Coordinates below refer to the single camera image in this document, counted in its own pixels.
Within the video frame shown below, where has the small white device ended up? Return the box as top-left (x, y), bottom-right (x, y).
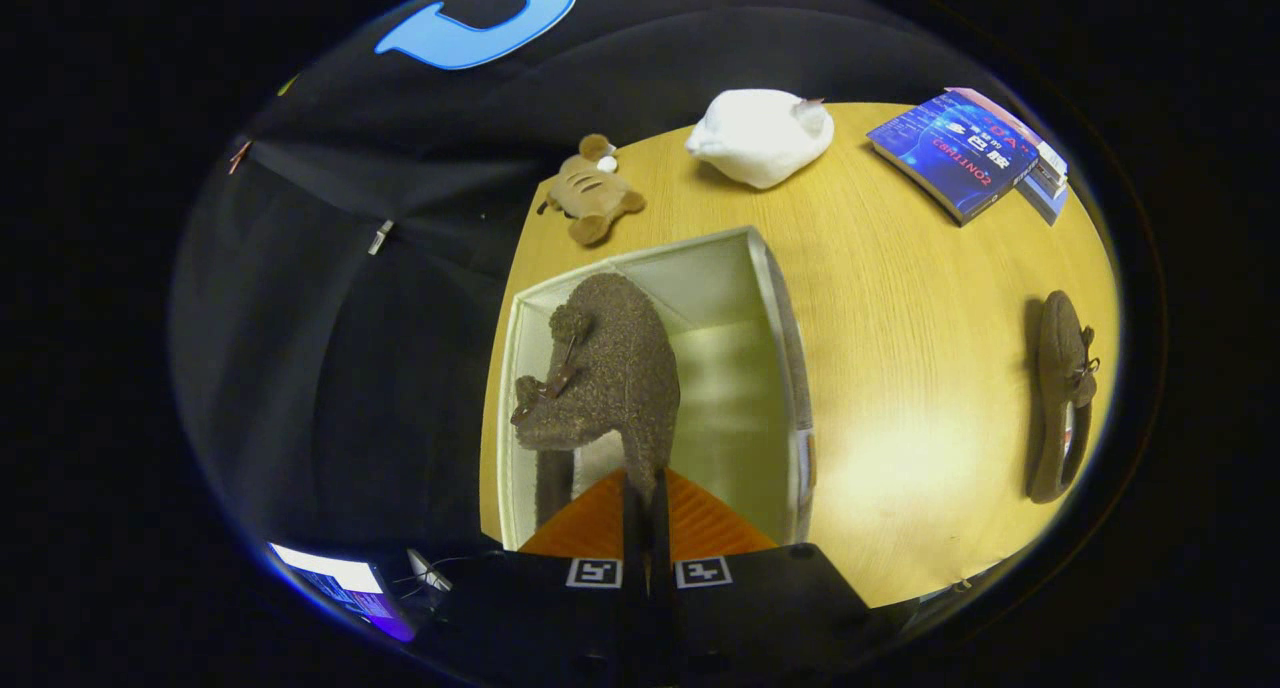
top-left (407, 548), bottom-right (454, 592)

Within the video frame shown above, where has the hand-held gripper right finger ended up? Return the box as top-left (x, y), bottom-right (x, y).
top-left (652, 468), bottom-right (886, 687)

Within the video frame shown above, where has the brown fuzzy shoe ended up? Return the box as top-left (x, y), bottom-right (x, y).
top-left (1026, 289), bottom-right (1101, 504)
top-left (510, 272), bottom-right (683, 531)

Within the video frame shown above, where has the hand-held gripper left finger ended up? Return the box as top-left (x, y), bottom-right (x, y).
top-left (415, 470), bottom-right (651, 687)

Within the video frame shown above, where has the white plush toy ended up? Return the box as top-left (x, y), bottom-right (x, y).
top-left (685, 88), bottom-right (835, 190)

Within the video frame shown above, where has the brown plush toy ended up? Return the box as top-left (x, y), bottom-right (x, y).
top-left (537, 133), bottom-right (647, 247)

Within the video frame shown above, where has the pink book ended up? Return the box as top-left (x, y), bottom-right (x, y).
top-left (945, 86), bottom-right (1069, 174)

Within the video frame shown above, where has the light blue book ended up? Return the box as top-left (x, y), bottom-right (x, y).
top-left (1018, 180), bottom-right (1069, 227)

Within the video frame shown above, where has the black backdrop cloth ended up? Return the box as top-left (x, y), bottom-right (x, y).
top-left (170, 0), bottom-right (1001, 569)

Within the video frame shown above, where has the grey fabric storage box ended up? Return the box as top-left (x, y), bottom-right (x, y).
top-left (497, 226), bottom-right (817, 551)

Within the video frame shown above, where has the open laptop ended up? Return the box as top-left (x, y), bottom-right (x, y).
top-left (268, 542), bottom-right (417, 643)

